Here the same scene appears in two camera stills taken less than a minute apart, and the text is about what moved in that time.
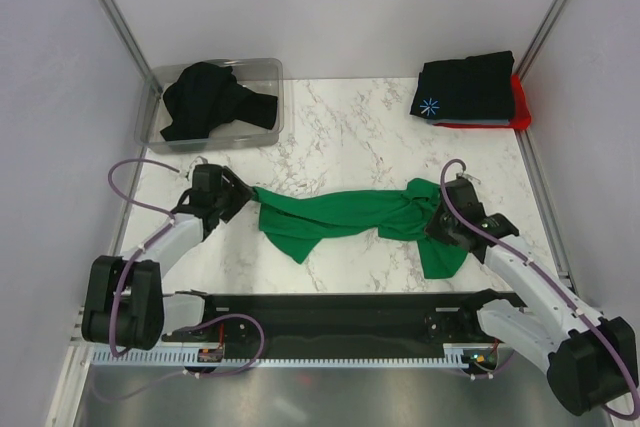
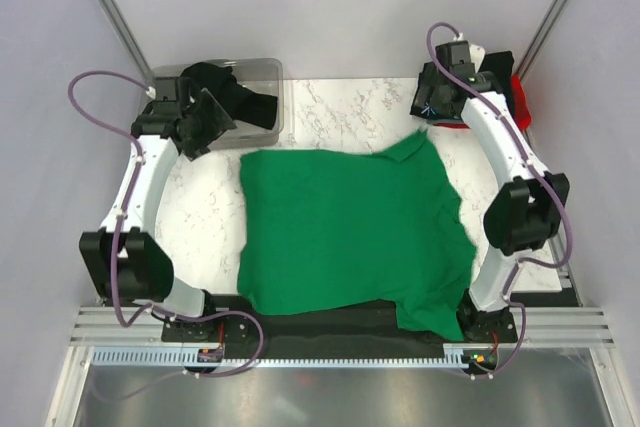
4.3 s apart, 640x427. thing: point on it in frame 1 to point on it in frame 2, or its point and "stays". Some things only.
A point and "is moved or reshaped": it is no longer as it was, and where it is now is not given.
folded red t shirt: (521, 117) stays
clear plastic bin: (259, 74) stays
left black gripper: (241, 194) to (216, 123)
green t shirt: (298, 221) is moved or reshaped
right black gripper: (432, 227) to (437, 79)
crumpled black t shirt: (206, 94) stays
